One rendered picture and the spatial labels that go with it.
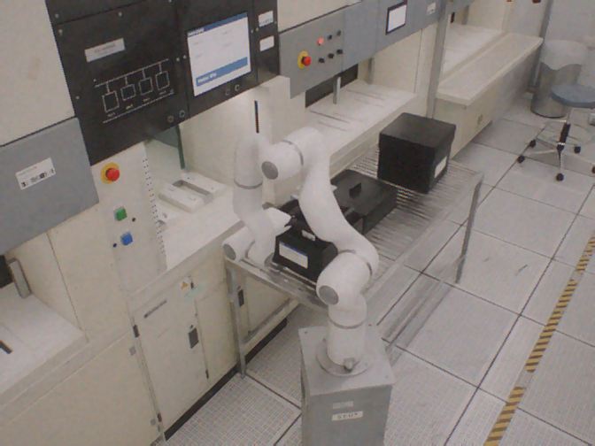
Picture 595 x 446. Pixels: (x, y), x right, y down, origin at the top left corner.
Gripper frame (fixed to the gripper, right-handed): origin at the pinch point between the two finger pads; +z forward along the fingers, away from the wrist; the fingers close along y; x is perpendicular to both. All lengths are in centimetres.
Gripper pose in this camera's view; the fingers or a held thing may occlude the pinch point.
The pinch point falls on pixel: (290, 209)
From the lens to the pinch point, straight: 198.1
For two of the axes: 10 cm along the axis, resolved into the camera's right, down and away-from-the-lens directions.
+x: 0.0, -8.1, -5.9
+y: 7.8, 3.7, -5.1
